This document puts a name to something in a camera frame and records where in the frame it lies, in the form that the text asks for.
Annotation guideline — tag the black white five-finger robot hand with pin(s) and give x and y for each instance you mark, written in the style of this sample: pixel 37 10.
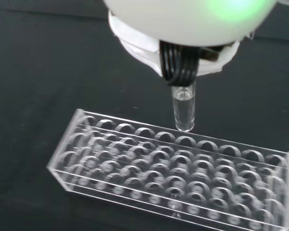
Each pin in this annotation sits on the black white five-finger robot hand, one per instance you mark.
pixel 183 21

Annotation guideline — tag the clear plastic test tube rack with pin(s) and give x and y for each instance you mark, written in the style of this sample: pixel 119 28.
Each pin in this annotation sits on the clear plastic test tube rack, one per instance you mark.
pixel 178 173

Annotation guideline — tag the black bench cloth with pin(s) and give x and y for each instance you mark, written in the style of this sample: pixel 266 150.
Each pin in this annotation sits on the black bench cloth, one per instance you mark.
pixel 50 72

